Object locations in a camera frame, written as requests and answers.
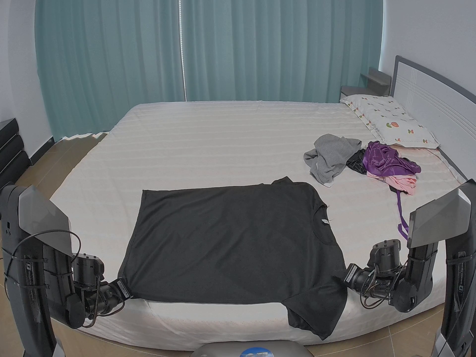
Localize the bed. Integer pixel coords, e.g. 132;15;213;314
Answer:
48;55;476;349

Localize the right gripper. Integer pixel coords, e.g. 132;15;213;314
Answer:
344;264;367;292

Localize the black chest of drawers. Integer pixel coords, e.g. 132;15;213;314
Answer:
0;118;31;189

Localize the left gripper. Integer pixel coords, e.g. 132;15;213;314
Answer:
110;278;134;303

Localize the black T-shirt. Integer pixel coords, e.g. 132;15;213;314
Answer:
117;176;348;341

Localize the grey garment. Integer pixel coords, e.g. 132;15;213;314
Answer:
303;133;363;189

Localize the grey bedside table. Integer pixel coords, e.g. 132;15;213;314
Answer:
340;66;393;97

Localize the black shiny garment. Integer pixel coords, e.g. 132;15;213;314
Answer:
347;149;367;176

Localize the black cable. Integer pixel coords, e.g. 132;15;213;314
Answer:
9;229;82;274

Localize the white printed pillow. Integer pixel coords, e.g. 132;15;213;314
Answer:
340;94;440;149

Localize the purple garment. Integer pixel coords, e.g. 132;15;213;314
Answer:
362;141;422;239

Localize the pink garment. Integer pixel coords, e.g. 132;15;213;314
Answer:
366;173;418;196

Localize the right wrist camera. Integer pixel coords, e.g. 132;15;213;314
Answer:
368;239;402;274

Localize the blue-green curtain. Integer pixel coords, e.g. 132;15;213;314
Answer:
34;0;186;142
180;0;385;103

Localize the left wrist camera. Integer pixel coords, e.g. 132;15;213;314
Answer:
72;253;105;285

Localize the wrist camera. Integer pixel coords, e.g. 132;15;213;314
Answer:
72;253;105;285
368;239;402;274

